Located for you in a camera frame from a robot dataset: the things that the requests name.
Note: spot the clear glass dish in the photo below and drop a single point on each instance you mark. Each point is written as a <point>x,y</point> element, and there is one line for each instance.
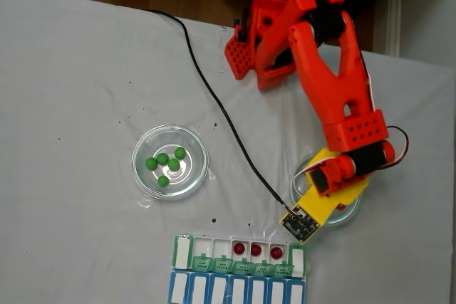
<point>342,219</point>
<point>149,136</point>

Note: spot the camera board in yellow mount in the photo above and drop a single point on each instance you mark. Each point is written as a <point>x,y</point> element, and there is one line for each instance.
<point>299,227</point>

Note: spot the green blue weekly pill organizer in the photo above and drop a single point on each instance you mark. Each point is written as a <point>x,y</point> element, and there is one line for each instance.
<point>221,247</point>

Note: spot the white door trim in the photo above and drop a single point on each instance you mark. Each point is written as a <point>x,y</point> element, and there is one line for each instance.
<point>393,15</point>

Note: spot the white tablecloth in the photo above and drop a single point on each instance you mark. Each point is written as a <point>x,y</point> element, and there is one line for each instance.
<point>71,104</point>

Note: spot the red round candy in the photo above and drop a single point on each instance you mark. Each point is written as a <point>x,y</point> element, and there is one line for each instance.
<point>275,252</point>
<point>239,248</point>
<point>256,250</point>

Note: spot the green round candy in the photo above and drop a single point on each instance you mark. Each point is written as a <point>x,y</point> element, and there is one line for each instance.
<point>163,181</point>
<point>180,152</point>
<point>151,163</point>
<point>162,158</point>
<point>174,164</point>

